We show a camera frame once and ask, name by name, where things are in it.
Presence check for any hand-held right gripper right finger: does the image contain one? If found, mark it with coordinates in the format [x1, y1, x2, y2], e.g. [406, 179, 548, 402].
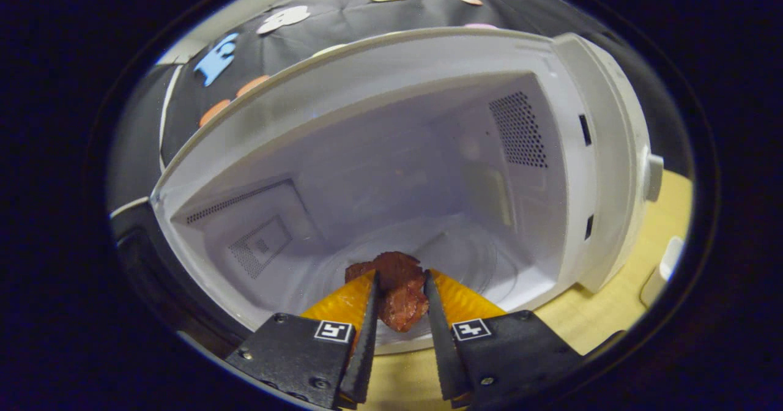
[423, 268, 585, 409]

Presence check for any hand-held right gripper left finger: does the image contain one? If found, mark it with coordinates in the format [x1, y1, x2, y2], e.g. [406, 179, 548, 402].
[225, 269, 381, 410]

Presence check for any brown meat piece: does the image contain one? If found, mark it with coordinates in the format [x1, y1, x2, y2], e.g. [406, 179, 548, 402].
[344, 251, 430, 333]

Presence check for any white microwave oven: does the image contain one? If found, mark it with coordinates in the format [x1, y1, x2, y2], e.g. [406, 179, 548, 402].
[110, 27, 664, 363]

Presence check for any white rectangular tray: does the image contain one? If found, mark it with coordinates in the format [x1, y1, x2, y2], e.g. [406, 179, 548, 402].
[639, 235, 685, 308]

